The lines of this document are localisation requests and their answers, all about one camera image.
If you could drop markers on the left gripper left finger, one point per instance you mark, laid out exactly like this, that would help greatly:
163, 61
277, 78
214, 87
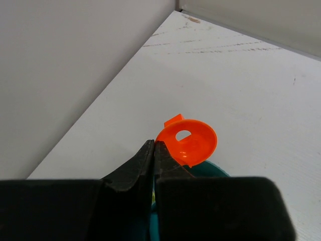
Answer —
115, 207

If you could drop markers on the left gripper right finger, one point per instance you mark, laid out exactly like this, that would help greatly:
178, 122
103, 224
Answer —
216, 208

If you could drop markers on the orange round lego piece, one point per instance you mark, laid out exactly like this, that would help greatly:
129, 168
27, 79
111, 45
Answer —
189, 141

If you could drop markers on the teal divided round container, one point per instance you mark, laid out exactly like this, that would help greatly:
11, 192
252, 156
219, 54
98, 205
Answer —
204, 169

